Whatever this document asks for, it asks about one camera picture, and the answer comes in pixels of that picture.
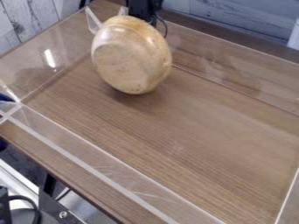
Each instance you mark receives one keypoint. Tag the blue object at left edge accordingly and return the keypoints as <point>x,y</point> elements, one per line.
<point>5,98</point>

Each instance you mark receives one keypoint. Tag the clear acrylic tray walls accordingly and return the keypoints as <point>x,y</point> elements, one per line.
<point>203,152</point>

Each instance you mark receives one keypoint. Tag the black metal table bracket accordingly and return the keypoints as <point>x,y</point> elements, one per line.
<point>53,212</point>

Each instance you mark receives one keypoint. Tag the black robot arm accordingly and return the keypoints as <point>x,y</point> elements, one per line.
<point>144,9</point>

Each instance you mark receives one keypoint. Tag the brown wooden bowl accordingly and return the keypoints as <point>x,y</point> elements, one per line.
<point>131,55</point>

